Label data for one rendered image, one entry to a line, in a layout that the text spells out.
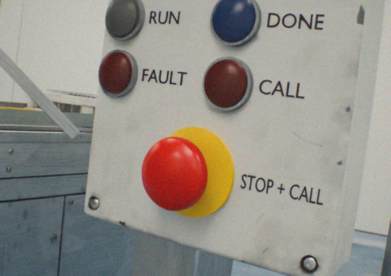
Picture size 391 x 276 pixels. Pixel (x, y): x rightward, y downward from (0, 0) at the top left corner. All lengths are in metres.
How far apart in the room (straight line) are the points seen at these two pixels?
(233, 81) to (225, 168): 0.05
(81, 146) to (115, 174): 0.91
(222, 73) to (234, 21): 0.03
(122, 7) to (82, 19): 4.82
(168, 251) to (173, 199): 0.12
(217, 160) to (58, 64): 4.98
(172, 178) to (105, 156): 0.08
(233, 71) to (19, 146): 0.88
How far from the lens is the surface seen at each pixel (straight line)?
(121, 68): 0.32
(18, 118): 1.11
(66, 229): 1.34
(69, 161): 1.23
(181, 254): 0.38
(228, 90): 0.28
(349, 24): 0.27
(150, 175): 0.28
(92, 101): 1.28
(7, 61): 1.04
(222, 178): 0.29
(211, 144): 0.29
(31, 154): 1.15
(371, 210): 4.09
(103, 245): 1.46
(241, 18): 0.28
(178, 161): 0.27
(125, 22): 0.33
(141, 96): 0.32
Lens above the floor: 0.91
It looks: 3 degrees down
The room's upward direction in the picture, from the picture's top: 7 degrees clockwise
